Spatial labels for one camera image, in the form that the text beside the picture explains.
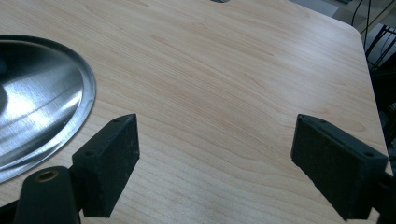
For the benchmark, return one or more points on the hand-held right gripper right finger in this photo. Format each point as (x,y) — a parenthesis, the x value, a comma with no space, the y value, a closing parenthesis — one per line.
(336,165)

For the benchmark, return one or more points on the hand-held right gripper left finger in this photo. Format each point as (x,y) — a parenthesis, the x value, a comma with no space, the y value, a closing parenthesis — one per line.
(106,168)

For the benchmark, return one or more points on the stainless steel bowl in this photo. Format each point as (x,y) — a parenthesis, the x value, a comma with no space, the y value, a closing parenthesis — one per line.
(37,105)

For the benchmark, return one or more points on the black metal stand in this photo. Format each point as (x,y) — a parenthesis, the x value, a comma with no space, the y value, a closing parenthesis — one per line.
(381,46)

